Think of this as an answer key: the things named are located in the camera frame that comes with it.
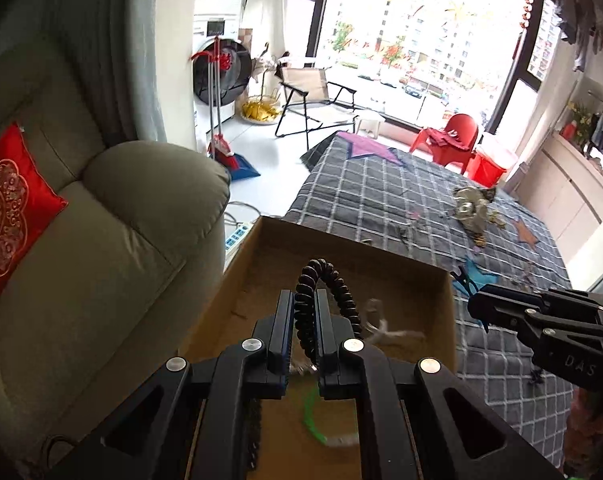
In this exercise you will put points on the white power strip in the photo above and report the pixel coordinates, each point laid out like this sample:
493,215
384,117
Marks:
237,237

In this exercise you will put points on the white stool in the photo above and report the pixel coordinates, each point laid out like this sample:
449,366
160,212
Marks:
370,121

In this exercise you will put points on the beige sofa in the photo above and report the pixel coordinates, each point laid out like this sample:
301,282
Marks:
131,260

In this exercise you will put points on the dark red cloth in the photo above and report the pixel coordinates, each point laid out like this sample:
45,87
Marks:
441,137

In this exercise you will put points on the small black hair clip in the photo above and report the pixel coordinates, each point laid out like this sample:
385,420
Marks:
464,280

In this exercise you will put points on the brown cardboard box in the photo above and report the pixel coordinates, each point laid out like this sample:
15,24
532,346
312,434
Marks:
381,267

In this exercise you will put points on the large window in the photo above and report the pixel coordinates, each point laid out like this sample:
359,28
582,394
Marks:
411,25

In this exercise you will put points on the yellow basket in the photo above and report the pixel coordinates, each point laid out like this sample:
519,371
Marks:
259,110

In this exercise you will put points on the red broom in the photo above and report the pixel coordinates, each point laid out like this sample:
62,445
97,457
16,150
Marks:
221,147

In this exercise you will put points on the person's right forearm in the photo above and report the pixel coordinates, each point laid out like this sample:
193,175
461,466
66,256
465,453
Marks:
591,435

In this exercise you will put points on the white washing machine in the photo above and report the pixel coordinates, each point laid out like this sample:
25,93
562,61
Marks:
206,27

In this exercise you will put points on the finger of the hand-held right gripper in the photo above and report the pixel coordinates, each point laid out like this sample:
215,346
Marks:
556,297
521,317

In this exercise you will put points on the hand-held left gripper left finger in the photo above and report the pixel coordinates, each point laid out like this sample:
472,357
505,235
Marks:
284,340

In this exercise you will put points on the red plastic chair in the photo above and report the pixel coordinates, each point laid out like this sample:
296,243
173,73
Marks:
461,127

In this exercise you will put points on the red bucket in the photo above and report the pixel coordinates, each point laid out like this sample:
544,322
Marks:
491,165

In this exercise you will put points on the beige cabinet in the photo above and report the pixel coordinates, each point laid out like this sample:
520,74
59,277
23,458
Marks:
556,195

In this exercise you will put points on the leopard print hair claw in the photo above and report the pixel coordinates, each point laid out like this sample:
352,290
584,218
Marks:
490,195

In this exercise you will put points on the red embroidered cushion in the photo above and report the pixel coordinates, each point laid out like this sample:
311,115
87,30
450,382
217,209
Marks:
11,210

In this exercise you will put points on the beige folding chair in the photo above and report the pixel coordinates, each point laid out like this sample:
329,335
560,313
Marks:
301,82

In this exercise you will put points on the yellow flowers in red vase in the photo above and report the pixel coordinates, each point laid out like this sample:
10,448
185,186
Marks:
576,122

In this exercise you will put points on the grey curtain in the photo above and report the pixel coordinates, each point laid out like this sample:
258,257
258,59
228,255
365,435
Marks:
106,50

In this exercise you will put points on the white sheer curtain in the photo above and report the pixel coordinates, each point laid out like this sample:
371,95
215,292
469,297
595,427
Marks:
271,5

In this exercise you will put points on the blue dustpan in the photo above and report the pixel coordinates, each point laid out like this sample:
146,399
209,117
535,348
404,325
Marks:
244,167

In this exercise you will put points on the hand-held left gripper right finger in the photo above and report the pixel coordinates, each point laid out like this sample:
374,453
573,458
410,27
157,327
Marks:
326,345

